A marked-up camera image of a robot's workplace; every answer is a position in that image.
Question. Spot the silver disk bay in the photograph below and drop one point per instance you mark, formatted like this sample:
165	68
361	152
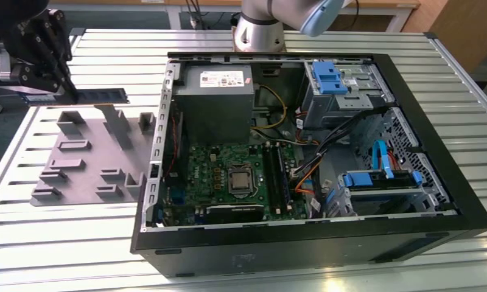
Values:
389	194

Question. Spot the grey power supply unit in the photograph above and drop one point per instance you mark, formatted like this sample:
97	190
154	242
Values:
210	115

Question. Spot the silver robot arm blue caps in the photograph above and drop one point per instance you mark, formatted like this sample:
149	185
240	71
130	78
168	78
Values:
258	33

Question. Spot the silver drive cage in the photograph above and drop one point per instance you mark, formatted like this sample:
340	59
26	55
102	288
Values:
348	103

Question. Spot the green motherboard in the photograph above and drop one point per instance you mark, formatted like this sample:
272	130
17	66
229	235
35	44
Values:
204	161

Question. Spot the RAM stick with blue label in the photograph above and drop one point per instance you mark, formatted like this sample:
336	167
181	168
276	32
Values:
101	95

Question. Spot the black graphics card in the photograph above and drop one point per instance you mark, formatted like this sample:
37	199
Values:
234	213

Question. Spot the white framed wooden desk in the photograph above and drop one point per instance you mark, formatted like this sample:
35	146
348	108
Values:
389	3

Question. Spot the grey parts rack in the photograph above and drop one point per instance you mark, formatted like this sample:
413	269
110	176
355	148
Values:
93	152

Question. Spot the brown wooden cabinet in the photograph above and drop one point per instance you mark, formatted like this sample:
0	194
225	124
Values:
461	27

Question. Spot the blue disk carrier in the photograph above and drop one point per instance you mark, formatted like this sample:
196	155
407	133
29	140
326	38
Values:
359	181

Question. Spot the black PC case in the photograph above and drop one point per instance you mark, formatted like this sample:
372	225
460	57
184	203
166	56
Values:
308	243

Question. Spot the silver CPU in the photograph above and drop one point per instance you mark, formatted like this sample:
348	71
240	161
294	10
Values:
238	181

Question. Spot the blue plastic drive latch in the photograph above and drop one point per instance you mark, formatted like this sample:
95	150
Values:
328	82

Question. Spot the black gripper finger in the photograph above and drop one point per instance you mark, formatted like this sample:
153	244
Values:
35	79
50	36

